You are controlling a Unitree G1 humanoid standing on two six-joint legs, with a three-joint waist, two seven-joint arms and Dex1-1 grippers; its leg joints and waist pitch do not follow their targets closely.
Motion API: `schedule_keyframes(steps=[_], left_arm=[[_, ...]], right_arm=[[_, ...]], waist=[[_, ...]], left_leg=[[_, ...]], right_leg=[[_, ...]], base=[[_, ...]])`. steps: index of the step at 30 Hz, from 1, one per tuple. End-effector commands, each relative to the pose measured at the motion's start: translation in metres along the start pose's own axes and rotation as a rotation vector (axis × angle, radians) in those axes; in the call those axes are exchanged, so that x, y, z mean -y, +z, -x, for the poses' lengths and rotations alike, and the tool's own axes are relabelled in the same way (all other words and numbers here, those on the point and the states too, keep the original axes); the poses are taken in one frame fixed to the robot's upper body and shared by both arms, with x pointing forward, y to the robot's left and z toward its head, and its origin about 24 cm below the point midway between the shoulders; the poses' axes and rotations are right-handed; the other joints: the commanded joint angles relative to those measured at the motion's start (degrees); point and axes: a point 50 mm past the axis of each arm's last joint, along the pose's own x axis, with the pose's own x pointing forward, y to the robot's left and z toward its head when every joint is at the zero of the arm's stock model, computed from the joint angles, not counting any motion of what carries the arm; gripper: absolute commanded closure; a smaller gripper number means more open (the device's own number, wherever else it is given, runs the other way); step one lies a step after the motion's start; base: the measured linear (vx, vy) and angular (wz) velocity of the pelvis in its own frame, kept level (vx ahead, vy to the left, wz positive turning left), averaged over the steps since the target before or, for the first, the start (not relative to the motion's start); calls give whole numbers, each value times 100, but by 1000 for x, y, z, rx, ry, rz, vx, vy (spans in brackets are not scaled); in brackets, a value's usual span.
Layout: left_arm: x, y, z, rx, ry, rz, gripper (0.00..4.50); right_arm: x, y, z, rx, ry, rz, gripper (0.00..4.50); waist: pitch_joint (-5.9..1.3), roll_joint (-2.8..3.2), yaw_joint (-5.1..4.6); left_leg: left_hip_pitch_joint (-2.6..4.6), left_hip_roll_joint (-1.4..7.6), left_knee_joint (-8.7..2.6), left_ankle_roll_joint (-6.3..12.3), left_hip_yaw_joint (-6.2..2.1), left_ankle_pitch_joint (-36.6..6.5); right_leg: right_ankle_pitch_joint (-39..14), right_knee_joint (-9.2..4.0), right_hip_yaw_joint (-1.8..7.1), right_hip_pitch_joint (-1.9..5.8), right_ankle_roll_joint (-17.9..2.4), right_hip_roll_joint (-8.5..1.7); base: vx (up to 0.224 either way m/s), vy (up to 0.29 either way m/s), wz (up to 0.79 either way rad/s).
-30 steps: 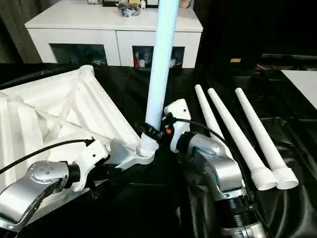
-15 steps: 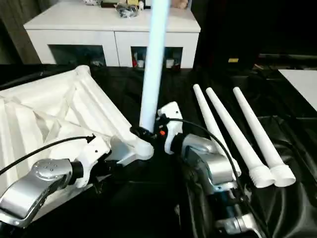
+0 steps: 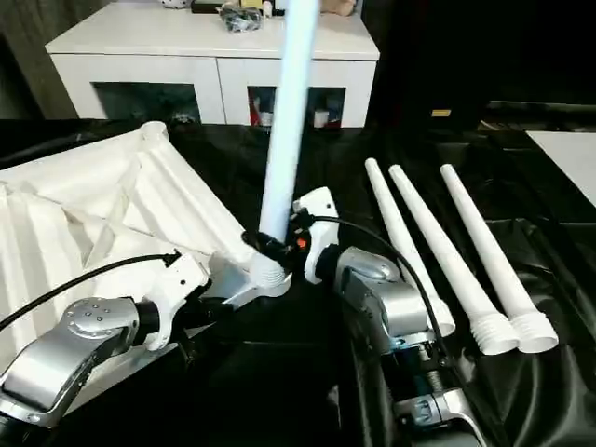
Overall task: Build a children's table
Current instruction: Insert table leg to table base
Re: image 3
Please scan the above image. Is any white side table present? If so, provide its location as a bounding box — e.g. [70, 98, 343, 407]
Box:
[526, 130, 596, 208]

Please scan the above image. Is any white plastic table top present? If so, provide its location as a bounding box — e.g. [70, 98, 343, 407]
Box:
[0, 121, 291, 392]

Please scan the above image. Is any black work mat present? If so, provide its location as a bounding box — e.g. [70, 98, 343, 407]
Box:
[0, 116, 596, 447]

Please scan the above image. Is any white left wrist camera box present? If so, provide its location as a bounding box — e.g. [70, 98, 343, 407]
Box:
[138, 250, 212, 352]

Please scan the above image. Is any white plastic table leg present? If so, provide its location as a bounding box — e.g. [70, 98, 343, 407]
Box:
[248, 0, 322, 298]
[440, 164, 560, 355]
[388, 164, 520, 357]
[364, 157, 457, 338]

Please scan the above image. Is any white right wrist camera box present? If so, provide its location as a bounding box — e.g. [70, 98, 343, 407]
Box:
[292, 186, 342, 286]

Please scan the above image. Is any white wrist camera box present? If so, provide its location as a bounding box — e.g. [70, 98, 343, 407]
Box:
[292, 186, 342, 286]
[138, 250, 212, 352]

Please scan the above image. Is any white cabinet with glass doors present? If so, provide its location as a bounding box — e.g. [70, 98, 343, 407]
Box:
[45, 0, 381, 128]

